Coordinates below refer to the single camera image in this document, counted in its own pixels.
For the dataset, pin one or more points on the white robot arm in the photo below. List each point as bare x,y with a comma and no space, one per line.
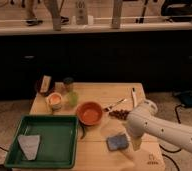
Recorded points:
142,120

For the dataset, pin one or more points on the blue sponge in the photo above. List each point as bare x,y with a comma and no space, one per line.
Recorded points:
117,142

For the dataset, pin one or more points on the metal fork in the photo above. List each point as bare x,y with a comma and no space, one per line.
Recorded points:
110,107

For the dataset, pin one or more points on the green plastic tray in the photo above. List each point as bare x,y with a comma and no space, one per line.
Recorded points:
57,147

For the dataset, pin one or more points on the dark plate with block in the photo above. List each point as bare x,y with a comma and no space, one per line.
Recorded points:
45,85

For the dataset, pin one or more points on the dark lidded spice jar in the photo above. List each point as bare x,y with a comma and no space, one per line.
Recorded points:
68,83

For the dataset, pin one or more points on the grey folded cloth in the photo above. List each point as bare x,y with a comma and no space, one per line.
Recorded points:
29,145

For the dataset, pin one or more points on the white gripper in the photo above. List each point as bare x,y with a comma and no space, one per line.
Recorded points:
136,143

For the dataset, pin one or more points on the bunch of dark grapes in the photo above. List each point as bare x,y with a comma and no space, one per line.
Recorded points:
119,114

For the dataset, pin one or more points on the dark base box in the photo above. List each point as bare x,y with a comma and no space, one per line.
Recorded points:
185,98

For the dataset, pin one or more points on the small cup with orange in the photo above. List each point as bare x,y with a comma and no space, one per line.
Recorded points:
54,101

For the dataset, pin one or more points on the dark green pepper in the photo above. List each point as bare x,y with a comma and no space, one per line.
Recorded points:
83,128

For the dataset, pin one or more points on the orange bowl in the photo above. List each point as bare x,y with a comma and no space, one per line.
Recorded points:
89,113

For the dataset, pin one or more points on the green plastic cup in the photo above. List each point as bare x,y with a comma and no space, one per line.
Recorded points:
72,98

